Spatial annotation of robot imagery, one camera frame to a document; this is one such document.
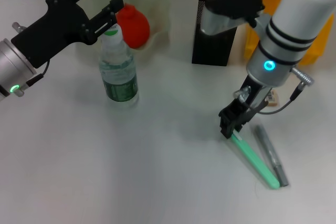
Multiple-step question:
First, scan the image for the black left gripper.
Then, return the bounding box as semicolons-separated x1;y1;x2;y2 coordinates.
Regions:
12;0;124;69

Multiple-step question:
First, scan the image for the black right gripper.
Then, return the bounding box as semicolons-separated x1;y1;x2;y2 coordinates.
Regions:
219;76;274;140

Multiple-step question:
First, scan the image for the mint green pen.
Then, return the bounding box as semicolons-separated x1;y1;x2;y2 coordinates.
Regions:
230;132;281;190

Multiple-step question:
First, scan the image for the grey pen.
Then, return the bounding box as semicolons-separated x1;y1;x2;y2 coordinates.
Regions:
254;125;290;187

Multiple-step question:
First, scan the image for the beige eraser with barcode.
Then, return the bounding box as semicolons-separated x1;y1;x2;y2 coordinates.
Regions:
265;90;279;108

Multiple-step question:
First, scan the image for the red orange fruit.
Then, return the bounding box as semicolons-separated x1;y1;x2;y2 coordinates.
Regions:
115;3;151;49

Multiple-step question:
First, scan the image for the clear green label water bottle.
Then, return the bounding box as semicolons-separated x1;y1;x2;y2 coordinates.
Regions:
98;23;140;104

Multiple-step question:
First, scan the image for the translucent wavy fruit plate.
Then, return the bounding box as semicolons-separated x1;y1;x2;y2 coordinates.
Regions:
76;0;171;65

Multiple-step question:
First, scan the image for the black mesh pen holder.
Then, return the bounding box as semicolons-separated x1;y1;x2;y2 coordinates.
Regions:
191;0;238;67

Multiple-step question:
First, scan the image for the grey right gripper cable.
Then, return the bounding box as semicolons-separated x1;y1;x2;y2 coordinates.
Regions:
233;81;308;115

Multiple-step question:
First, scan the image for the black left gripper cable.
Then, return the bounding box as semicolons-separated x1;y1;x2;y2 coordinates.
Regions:
26;60;51;87

